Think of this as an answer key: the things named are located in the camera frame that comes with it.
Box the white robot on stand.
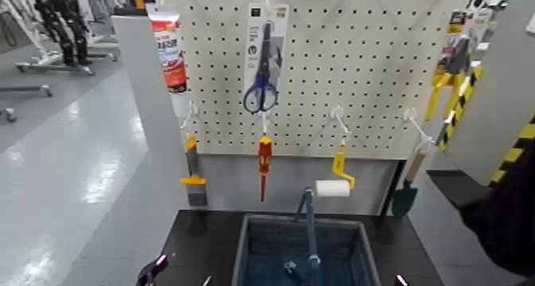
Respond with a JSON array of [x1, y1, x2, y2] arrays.
[[0, 0, 57, 68]]

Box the yellow handled white paint roller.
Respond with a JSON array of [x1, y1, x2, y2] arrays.
[[314, 151, 357, 198]]

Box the black robot on stand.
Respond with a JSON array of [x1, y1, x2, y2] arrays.
[[29, 0, 96, 76]]

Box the yellow grey scraper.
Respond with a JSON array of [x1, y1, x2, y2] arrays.
[[179, 133, 208, 207]]

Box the wooden handled dark trowel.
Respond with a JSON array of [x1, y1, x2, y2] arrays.
[[391, 148, 428, 218]]

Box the cream pegboard panel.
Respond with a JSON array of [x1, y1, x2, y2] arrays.
[[160, 0, 471, 160]]

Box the grey display stand frame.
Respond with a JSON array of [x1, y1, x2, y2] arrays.
[[62, 14, 406, 286]]

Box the red yellow screwdriver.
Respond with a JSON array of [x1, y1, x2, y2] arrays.
[[257, 135, 274, 203]]

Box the blue grey crate with handle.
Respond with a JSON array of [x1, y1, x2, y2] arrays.
[[231, 186, 382, 286]]

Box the black metal upright bar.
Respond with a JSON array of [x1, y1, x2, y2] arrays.
[[379, 159, 408, 217]]

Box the yellow pliers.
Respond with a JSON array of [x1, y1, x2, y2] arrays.
[[424, 9, 494, 122]]

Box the red white sealant tube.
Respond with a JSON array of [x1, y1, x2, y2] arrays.
[[146, 3, 188, 94]]

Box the grey wheeled base bar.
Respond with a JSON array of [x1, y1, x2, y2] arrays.
[[0, 84, 53, 98]]

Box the blue scissors in package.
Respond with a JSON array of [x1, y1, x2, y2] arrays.
[[243, 2, 291, 115]]

